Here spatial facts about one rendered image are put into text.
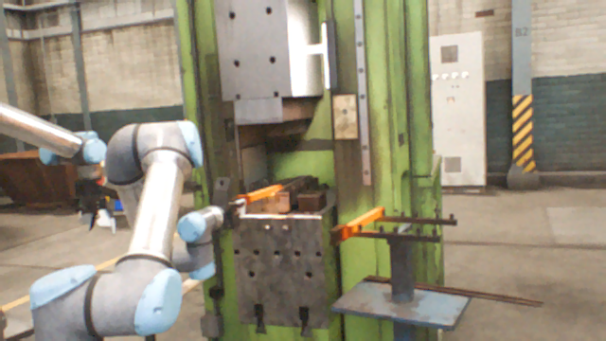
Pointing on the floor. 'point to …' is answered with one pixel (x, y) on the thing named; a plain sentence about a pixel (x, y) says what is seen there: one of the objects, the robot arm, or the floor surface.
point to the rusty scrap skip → (37, 182)
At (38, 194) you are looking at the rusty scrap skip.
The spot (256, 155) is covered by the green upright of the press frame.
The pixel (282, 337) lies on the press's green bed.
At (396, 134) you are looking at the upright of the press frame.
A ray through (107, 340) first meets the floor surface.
